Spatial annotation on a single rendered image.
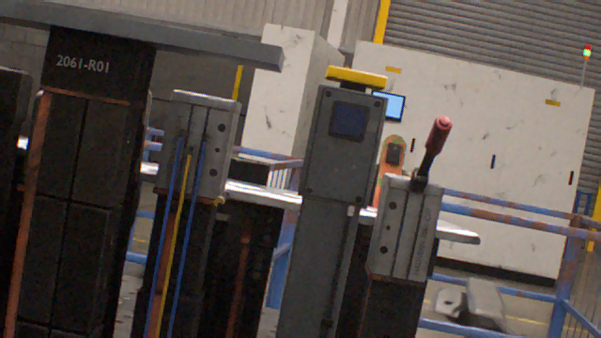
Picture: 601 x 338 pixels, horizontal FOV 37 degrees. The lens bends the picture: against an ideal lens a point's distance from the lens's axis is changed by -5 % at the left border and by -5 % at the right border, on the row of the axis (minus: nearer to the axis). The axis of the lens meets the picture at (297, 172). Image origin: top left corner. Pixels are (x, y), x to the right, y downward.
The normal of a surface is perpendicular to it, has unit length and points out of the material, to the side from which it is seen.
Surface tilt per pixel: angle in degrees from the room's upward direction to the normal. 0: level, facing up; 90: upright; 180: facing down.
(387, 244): 90
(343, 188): 90
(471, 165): 90
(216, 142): 90
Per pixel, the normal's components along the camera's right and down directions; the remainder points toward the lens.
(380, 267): 0.00, 0.05
